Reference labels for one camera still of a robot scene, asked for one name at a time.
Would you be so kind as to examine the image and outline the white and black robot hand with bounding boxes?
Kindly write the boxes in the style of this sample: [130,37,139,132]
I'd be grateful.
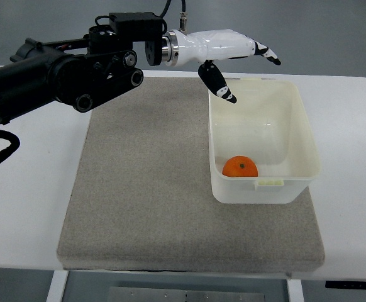
[174,29,281,104]

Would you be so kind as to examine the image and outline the orange fruit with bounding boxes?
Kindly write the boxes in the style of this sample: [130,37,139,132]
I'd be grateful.
[222,155,258,177]

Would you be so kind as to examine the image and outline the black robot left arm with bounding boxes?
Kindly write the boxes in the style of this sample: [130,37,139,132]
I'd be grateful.
[0,12,167,126]

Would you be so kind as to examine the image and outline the white plastic box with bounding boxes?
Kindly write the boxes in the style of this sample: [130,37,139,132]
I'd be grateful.
[209,77,321,204]

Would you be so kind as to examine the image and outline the grey felt mat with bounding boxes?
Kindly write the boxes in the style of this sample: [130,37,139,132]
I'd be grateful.
[57,77,324,274]

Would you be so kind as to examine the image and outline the white table leg right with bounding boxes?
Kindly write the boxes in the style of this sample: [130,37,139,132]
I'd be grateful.
[287,279,304,302]

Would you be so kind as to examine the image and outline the white table leg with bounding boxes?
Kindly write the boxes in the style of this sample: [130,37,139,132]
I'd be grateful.
[287,279,304,302]
[46,271,69,302]

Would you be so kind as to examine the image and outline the black table control panel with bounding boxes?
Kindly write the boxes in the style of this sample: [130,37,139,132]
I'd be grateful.
[325,281,366,290]

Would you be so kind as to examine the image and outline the white table leg left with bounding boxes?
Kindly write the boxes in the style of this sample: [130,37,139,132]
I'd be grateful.
[46,271,69,302]

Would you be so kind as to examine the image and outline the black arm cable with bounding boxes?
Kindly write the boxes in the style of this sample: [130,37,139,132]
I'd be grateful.
[0,130,21,174]

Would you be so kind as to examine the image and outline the grey metal base plate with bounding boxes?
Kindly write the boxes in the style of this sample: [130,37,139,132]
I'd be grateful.
[107,287,265,302]

